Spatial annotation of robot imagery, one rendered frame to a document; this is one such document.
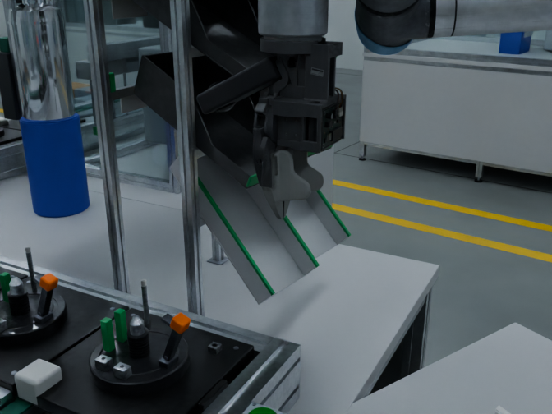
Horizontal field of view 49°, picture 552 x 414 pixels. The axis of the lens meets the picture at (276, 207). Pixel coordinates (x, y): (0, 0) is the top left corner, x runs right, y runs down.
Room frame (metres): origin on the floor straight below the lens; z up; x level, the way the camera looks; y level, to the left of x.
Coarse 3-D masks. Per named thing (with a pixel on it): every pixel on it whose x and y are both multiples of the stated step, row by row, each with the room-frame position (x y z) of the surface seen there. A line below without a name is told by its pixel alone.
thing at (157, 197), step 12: (312, 156) 2.39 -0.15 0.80; (324, 156) 2.50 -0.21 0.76; (324, 168) 2.51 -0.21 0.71; (96, 180) 1.90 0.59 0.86; (324, 180) 2.51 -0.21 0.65; (132, 192) 1.78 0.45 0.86; (144, 192) 1.78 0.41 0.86; (156, 192) 1.78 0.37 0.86; (168, 192) 1.78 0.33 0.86; (324, 192) 2.51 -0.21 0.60; (156, 204) 1.68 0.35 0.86; (168, 204) 1.68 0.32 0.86; (180, 204) 1.68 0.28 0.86
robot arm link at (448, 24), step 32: (416, 0) 0.71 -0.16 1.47; (448, 0) 0.73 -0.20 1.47; (480, 0) 0.72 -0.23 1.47; (512, 0) 0.72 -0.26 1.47; (544, 0) 0.71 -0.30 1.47; (384, 32) 0.74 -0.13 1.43; (416, 32) 0.74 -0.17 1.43; (448, 32) 0.74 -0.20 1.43; (480, 32) 0.74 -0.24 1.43; (512, 32) 0.75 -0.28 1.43
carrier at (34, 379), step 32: (128, 320) 0.86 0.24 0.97; (160, 320) 0.86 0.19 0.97; (96, 352) 0.74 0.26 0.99; (128, 352) 0.74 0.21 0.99; (160, 352) 0.74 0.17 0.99; (192, 352) 0.77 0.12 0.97; (224, 352) 0.77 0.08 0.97; (32, 384) 0.67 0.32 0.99; (64, 384) 0.69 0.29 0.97; (96, 384) 0.69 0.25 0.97; (128, 384) 0.67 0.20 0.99; (160, 384) 0.68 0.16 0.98; (192, 384) 0.69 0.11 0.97
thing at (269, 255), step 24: (216, 168) 1.06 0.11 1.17; (216, 192) 1.01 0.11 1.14; (240, 192) 1.04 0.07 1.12; (216, 216) 0.93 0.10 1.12; (240, 216) 1.00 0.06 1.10; (264, 216) 1.03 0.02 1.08; (216, 240) 0.93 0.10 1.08; (240, 240) 0.91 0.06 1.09; (264, 240) 0.99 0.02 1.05; (288, 240) 1.00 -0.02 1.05; (240, 264) 0.90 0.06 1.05; (264, 264) 0.94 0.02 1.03; (288, 264) 0.97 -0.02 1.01; (312, 264) 0.96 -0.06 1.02; (264, 288) 0.87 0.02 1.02
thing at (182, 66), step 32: (96, 0) 1.01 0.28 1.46; (96, 32) 1.00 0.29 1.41; (96, 64) 1.00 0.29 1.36; (96, 96) 1.01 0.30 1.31; (192, 96) 0.94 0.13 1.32; (192, 128) 0.93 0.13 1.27; (192, 160) 0.93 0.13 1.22; (192, 192) 0.92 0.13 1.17; (192, 224) 0.92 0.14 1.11; (192, 256) 0.92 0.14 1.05; (224, 256) 1.32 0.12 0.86; (128, 288) 1.02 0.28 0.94; (192, 288) 0.93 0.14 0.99
